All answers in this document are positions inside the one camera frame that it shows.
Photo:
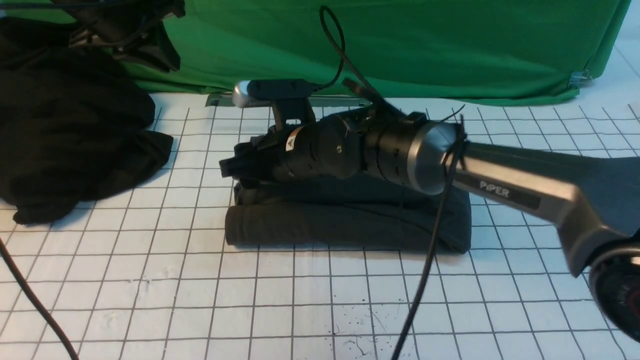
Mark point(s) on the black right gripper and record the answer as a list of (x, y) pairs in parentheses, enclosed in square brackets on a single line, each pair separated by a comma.
[(331, 146)]

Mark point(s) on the gray right robot arm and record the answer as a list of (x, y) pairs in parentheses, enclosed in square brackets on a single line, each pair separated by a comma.
[(592, 202)]

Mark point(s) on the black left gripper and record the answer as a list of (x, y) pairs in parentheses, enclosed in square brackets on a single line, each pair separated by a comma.
[(132, 30)]

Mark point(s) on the green backdrop cloth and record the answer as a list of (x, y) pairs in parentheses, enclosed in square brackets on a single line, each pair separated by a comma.
[(493, 52)]

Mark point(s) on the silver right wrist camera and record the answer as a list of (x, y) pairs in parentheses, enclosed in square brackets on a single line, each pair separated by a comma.
[(273, 89)]

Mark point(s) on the gray long sleeve shirt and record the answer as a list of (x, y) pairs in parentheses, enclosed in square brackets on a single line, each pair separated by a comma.
[(357, 212)]

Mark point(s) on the black crumpled garment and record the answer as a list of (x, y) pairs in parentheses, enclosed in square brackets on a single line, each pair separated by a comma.
[(74, 127)]

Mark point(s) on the gray metal bar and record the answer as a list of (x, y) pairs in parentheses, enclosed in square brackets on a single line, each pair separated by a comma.
[(227, 100)]

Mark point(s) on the metal binder clip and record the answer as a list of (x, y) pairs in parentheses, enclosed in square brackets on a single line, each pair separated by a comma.
[(579, 79)]

